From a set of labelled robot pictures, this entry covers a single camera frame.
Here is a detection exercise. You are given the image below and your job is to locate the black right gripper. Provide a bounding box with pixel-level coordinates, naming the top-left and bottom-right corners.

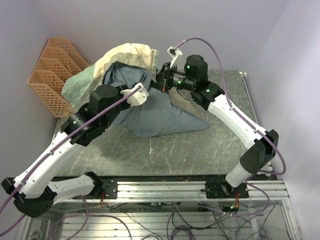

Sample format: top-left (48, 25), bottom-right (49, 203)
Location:
top-left (146, 62), bottom-right (196, 92)

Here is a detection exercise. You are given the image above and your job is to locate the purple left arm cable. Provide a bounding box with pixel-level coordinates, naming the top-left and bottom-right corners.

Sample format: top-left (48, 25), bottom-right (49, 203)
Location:
top-left (0, 85), bottom-right (142, 215)

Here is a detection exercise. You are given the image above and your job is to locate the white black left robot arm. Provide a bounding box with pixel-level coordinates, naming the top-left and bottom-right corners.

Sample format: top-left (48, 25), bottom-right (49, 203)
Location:
top-left (1, 84), bottom-right (142, 218)

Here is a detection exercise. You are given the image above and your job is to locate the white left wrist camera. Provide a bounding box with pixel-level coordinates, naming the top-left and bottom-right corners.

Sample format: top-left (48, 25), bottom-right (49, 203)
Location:
top-left (120, 83), bottom-right (149, 107)

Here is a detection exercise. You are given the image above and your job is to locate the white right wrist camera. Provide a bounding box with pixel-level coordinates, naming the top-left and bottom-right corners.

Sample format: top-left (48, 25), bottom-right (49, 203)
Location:
top-left (167, 46), bottom-right (183, 68)

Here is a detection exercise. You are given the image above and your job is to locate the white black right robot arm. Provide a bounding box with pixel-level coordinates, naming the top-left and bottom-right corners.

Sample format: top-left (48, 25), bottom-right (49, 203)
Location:
top-left (151, 54), bottom-right (279, 198)

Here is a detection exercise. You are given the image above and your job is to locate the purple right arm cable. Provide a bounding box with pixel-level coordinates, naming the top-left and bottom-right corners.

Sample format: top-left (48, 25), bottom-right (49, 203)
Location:
top-left (176, 37), bottom-right (287, 175)

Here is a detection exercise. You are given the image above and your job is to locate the orange plastic file organizer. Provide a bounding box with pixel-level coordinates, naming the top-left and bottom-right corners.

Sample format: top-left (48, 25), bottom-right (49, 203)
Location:
top-left (27, 37), bottom-right (90, 118)

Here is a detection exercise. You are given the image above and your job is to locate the aluminium mounting rail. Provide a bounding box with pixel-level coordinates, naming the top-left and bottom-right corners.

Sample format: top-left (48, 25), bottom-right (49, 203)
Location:
top-left (99, 175), bottom-right (250, 201)

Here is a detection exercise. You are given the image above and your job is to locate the blue and beige pillowcase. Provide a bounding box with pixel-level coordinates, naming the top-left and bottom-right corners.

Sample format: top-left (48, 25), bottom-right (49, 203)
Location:
top-left (61, 43), bottom-right (210, 137)

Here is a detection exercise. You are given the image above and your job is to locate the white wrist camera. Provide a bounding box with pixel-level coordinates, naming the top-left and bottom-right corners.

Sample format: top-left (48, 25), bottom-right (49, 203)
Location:
top-left (120, 83), bottom-right (149, 107)
top-left (167, 46), bottom-right (183, 68)

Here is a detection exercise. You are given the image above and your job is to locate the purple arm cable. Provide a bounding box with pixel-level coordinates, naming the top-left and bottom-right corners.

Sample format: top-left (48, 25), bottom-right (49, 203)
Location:
top-left (176, 37), bottom-right (287, 175)
top-left (0, 85), bottom-right (142, 215)

